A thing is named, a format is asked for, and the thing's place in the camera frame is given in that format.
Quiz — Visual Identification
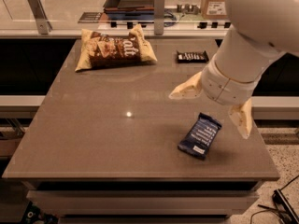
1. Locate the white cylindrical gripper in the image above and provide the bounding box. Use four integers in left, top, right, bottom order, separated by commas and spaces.
169, 55, 260, 139

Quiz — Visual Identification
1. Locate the blue rxbar blueberry wrapper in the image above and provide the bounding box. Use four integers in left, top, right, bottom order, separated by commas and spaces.
178, 113, 222, 160

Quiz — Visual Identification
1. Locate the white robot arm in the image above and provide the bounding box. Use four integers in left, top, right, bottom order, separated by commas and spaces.
169, 0, 299, 139

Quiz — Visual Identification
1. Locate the brown yellow chip bag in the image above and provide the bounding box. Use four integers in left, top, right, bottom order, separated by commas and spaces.
75, 24, 157, 72

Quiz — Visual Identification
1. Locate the black candy bar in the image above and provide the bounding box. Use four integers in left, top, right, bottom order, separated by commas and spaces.
177, 51, 209, 63

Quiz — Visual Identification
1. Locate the cardboard box with label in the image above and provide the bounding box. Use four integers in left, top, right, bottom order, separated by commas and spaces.
200, 0, 227, 20

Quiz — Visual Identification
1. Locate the dark green printed package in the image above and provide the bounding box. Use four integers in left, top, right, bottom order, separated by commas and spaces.
20, 203, 58, 224

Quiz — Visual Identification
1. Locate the middle metal railing post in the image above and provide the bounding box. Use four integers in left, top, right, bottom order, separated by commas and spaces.
154, 0, 164, 35

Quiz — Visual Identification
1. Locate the metal railing post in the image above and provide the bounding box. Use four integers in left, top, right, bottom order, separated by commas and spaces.
27, 0, 51, 35
154, 0, 164, 35

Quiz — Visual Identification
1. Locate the black power strip with cables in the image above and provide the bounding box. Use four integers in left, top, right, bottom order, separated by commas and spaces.
249, 175, 299, 224

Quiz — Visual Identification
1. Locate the left metal railing post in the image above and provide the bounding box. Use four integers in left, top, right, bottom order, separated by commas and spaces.
27, 0, 51, 35

